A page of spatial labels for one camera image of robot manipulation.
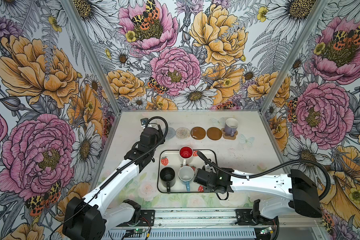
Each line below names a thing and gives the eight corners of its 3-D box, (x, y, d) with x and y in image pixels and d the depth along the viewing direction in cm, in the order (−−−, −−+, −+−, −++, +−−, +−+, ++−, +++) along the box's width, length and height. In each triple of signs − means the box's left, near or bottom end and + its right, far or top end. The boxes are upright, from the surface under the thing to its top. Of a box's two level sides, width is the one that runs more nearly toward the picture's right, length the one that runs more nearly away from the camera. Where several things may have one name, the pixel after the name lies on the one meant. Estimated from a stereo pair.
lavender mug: (223, 137, 108) (225, 129, 101) (224, 125, 115) (227, 117, 109) (234, 139, 107) (238, 131, 100) (235, 127, 114) (238, 119, 107)
